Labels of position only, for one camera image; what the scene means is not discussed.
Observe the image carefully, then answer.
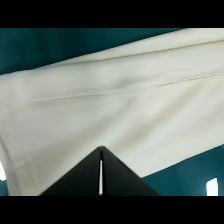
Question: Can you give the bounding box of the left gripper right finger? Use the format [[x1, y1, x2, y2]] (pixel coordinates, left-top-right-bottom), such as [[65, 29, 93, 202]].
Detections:
[[100, 145, 161, 197]]

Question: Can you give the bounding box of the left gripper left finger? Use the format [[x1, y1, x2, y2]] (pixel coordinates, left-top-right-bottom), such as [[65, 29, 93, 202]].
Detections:
[[39, 145, 103, 197]]

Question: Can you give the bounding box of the white garment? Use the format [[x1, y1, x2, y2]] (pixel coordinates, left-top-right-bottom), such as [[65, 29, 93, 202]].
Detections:
[[0, 28, 224, 197]]

